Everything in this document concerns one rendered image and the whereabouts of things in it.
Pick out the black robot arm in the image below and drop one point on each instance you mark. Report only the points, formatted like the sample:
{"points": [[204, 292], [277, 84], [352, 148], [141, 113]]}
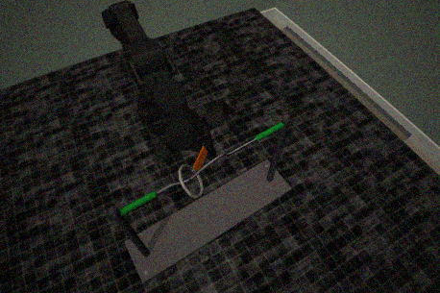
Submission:
{"points": [[148, 61]]}

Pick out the orange vertical bar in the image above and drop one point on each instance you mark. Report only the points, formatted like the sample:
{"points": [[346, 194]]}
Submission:
{"points": [[196, 167]]}

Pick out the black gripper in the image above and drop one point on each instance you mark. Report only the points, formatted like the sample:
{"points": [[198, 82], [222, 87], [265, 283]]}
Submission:
{"points": [[216, 114]]}

